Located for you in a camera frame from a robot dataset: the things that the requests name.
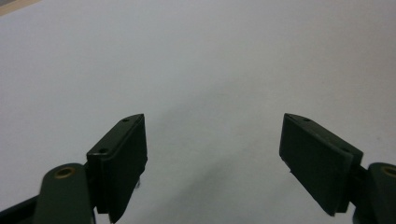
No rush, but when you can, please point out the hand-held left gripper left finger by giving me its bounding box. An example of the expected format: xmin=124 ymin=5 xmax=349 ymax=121
xmin=86 ymin=113 xmax=149 ymax=224

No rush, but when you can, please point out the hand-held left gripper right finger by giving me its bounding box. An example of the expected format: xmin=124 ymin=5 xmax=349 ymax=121
xmin=278 ymin=112 xmax=364 ymax=217

